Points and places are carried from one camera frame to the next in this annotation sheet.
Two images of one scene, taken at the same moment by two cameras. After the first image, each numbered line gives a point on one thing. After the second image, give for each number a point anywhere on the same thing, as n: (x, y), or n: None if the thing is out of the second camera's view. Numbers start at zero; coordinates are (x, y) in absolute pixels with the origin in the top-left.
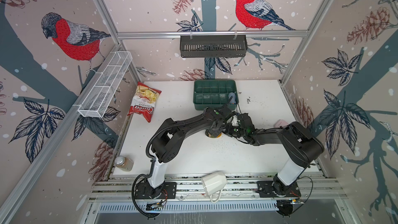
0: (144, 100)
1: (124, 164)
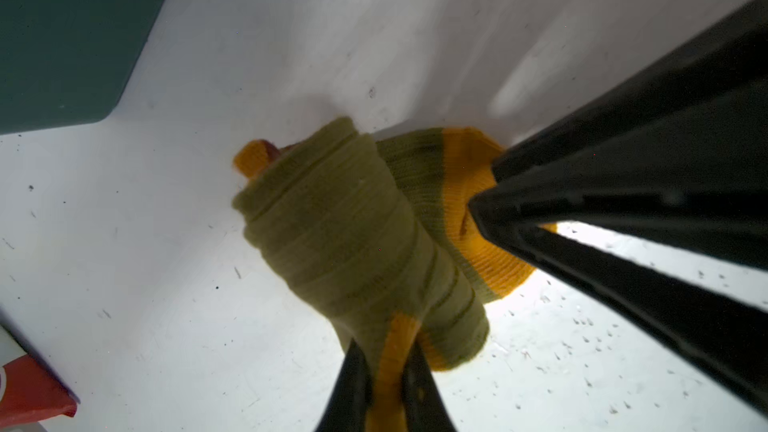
0: (32, 394)
1: None
